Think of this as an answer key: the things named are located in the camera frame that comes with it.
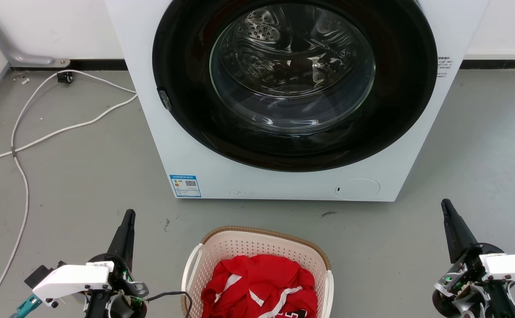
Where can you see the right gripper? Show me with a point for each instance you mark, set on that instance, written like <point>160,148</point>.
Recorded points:
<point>469,287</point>

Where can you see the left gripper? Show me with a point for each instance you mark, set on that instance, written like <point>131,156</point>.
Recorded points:
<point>118,304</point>

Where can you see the cream plastic laundry basket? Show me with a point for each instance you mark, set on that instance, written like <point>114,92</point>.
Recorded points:
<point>257,243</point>

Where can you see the blue energy label sticker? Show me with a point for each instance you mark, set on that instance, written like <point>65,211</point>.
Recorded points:
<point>185,186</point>

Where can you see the round white filter cover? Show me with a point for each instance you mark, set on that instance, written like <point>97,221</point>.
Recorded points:
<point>357,189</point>

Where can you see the white front-load washing machine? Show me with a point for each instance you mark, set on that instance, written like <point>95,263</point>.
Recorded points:
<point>186,145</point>

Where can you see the red and white garment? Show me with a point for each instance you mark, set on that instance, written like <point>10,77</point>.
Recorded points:
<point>261,282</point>

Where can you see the grey door latch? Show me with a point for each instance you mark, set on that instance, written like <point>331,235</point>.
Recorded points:
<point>165,99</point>

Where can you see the small printed text label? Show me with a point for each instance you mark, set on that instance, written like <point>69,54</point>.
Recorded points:
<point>443,66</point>

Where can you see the small black caster wheel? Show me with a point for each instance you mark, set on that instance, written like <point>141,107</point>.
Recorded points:
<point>65,77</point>

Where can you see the black round washer door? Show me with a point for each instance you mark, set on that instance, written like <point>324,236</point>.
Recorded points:
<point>182,66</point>

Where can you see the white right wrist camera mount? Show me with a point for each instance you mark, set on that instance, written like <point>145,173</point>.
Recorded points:
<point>513,267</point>

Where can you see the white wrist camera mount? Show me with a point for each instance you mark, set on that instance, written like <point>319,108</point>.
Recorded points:
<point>69,280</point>
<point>513,267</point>

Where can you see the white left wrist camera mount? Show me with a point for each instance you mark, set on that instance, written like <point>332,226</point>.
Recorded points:
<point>69,280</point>

